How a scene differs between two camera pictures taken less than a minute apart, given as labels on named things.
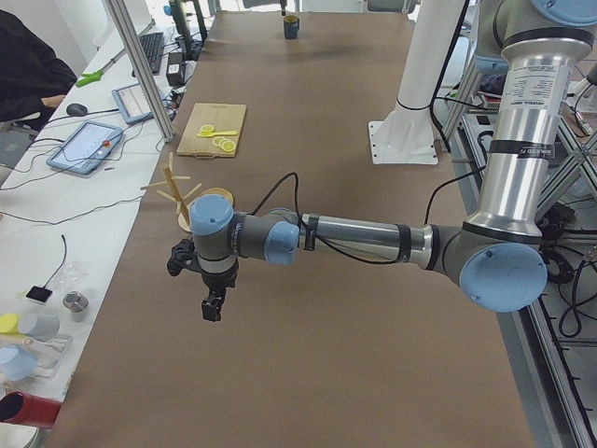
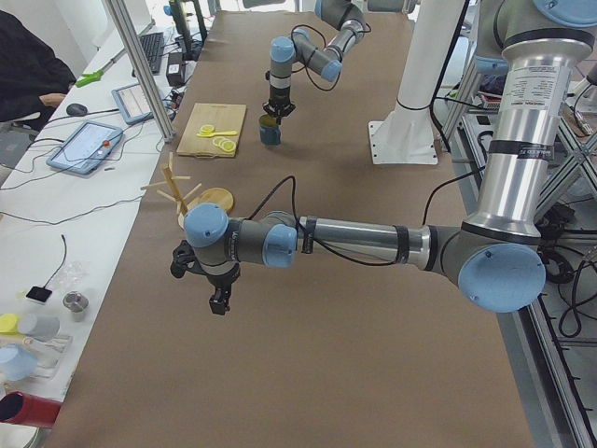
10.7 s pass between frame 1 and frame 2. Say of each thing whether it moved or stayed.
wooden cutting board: stayed
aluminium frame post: stayed
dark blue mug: moved
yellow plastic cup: stayed
